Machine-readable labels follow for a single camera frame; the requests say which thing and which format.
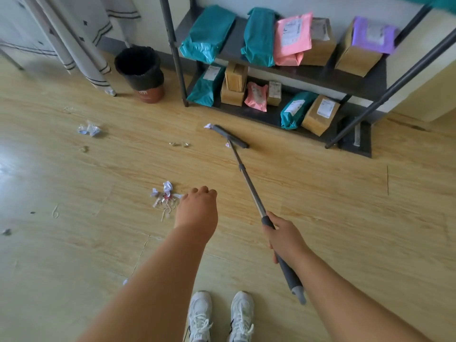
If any brown bin with black liner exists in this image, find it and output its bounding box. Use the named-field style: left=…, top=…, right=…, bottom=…
left=114, top=46, right=165, bottom=104

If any small upright cardboard box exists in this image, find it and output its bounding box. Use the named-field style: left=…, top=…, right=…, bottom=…
left=224, top=62, right=249, bottom=92

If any pile of paper scraps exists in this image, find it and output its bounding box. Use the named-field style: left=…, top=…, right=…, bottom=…
left=151, top=180, right=184, bottom=223

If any large cardboard box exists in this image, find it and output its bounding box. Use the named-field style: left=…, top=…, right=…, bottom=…
left=334, top=21, right=385, bottom=78

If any dark metal shelving rack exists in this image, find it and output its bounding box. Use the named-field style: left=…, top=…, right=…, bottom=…
left=158, top=0, right=456, bottom=150

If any grey long-handled floor squeegee broom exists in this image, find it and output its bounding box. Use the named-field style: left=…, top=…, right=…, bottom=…
left=212, top=124, right=307, bottom=305

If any purple mailer bag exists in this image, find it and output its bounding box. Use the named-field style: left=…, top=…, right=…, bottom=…
left=351, top=16, right=398, bottom=55

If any tiny labelled cardboard box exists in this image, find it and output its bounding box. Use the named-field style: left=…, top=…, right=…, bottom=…
left=266, top=81, right=283, bottom=107

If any white right sneaker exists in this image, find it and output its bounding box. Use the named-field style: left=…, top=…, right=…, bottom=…
left=227, top=291, right=256, bottom=342

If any white left sneaker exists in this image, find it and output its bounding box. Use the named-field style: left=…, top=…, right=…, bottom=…
left=185, top=290, right=214, bottom=342

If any person's left hand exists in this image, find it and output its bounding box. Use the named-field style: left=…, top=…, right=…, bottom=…
left=174, top=186, right=219, bottom=244

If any crumpled white paper ball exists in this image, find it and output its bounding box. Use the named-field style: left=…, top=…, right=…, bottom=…
left=77, top=120, right=102, bottom=138

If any white sneaker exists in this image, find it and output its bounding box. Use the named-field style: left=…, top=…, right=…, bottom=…
left=185, top=290, right=214, bottom=342
left=227, top=291, right=256, bottom=342

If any teal cloth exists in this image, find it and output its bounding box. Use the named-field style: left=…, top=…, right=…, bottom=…
left=395, top=0, right=456, bottom=15

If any large pink mailer bag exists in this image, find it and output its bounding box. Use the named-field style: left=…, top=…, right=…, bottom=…
left=273, top=11, right=314, bottom=67

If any large teal mailer bag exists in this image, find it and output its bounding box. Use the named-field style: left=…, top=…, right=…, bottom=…
left=179, top=5, right=237, bottom=65

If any person's left forearm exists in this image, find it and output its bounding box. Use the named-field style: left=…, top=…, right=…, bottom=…
left=78, top=224, right=208, bottom=342

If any teal mailer bag with label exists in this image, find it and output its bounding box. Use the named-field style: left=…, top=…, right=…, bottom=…
left=186, top=63, right=226, bottom=107

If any person's right forearm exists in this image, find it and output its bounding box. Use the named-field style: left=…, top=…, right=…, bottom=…
left=289, top=246, right=432, bottom=342

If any small pink mailer bag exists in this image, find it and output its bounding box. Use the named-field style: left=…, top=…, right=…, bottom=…
left=244, top=81, right=269, bottom=113

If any small teal mailer bag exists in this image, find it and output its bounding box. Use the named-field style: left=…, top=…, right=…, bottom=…
left=280, top=90, right=319, bottom=131

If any black dustpan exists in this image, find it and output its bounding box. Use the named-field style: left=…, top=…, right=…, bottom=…
left=336, top=115, right=373, bottom=159

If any white striped hanging cloth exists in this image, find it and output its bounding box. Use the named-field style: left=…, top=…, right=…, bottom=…
left=0, top=0, right=142, bottom=97

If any labelled tilted cardboard box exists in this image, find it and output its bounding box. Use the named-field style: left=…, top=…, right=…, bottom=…
left=301, top=95, right=341, bottom=137

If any folded teal mailer bag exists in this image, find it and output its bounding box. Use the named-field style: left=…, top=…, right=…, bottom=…
left=240, top=7, right=283, bottom=67

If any flat cardboard box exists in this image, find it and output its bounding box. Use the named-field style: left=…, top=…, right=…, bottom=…
left=220, top=79, right=247, bottom=107

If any cardboard box with white label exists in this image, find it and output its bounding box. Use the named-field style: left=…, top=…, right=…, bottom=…
left=300, top=18, right=337, bottom=67

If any person's right hand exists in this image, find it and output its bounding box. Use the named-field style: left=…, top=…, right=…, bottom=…
left=263, top=211, right=311, bottom=268

